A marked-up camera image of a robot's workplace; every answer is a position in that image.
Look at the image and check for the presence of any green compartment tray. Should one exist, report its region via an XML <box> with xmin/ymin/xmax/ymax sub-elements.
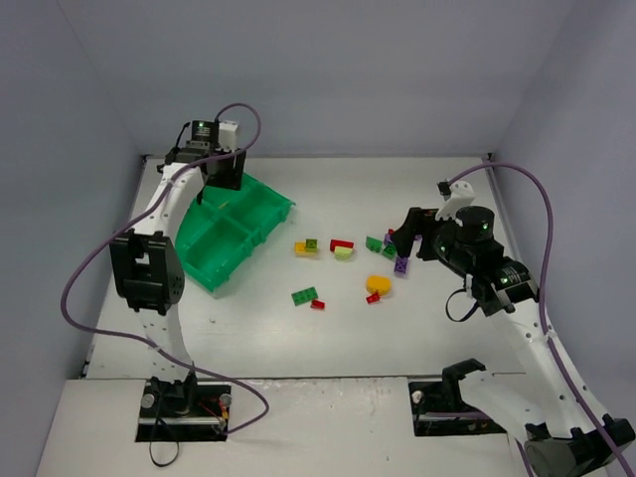
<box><xmin>175</xmin><ymin>174</ymin><xmax>295</xmax><ymax>292</ymax></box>

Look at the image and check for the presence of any yellow oval lego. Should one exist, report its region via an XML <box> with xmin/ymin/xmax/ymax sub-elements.
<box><xmin>366</xmin><ymin>275</ymin><xmax>392</xmax><ymax>296</ymax></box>

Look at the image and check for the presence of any small red lego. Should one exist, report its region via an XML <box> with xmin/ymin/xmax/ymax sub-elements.
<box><xmin>366</xmin><ymin>293</ymin><xmax>381</xmax><ymax>304</ymax></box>
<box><xmin>310</xmin><ymin>299</ymin><xmax>326</xmax><ymax>310</ymax></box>

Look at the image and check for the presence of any small olive green lego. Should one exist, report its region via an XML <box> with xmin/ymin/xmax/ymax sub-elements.
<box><xmin>305</xmin><ymin>238</ymin><xmax>318</xmax><ymax>253</ymax></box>

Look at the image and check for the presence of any yellow rectangular lego brick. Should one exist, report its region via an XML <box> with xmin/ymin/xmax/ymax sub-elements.
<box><xmin>294</xmin><ymin>241</ymin><xmax>318</xmax><ymax>257</ymax></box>

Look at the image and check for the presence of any green lego brick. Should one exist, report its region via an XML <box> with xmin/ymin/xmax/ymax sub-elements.
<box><xmin>291</xmin><ymin>287</ymin><xmax>318</xmax><ymax>306</ymax></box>

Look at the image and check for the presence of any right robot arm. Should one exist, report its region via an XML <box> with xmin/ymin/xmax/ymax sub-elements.
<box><xmin>391</xmin><ymin>206</ymin><xmax>635</xmax><ymax>476</ymax></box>

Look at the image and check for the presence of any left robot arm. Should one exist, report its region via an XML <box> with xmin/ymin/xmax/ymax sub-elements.
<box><xmin>109</xmin><ymin>119</ymin><xmax>245</xmax><ymax>417</ymax></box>

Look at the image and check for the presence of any green square lego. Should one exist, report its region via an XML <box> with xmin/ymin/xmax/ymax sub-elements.
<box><xmin>381</xmin><ymin>243</ymin><xmax>397</xmax><ymax>259</ymax></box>

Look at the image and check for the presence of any purple rectangular lego brick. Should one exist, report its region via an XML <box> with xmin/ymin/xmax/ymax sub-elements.
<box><xmin>394</xmin><ymin>256</ymin><xmax>409</xmax><ymax>277</ymax></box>

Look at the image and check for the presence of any green curved lego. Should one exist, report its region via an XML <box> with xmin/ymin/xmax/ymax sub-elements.
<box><xmin>365</xmin><ymin>237</ymin><xmax>384</xmax><ymax>253</ymax></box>

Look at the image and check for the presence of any lime half round lego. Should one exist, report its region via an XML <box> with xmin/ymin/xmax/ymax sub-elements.
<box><xmin>333</xmin><ymin>246</ymin><xmax>354</xmax><ymax>260</ymax></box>

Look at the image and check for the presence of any red lego brick centre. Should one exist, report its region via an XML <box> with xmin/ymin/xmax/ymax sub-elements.
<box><xmin>330</xmin><ymin>238</ymin><xmax>355</xmax><ymax>252</ymax></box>

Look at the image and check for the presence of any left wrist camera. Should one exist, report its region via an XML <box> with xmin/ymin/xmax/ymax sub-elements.
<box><xmin>218</xmin><ymin>120</ymin><xmax>239</xmax><ymax>152</ymax></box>

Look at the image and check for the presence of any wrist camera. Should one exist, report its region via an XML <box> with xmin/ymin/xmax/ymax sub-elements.
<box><xmin>435</xmin><ymin>180</ymin><xmax>475</xmax><ymax>221</ymax></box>
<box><xmin>218</xmin><ymin>120</ymin><xmax>239</xmax><ymax>152</ymax></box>

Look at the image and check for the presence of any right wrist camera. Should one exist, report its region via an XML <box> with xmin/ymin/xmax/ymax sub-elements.
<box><xmin>435</xmin><ymin>180</ymin><xmax>475</xmax><ymax>221</ymax></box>

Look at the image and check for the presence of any black cable loop right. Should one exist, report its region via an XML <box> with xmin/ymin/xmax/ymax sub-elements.
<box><xmin>444</xmin><ymin>287</ymin><xmax>482</xmax><ymax>322</ymax></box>

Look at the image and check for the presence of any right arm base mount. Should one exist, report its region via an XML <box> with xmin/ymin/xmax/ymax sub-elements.
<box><xmin>408</xmin><ymin>380</ymin><xmax>506</xmax><ymax>437</ymax></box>

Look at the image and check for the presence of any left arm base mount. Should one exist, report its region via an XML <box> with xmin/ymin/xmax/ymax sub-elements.
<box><xmin>135</xmin><ymin>380</ymin><xmax>232</xmax><ymax>443</ymax></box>

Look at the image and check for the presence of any black thin cable left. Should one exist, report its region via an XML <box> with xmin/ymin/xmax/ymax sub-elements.
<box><xmin>148</xmin><ymin>392</ymin><xmax>181</xmax><ymax>468</ymax></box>

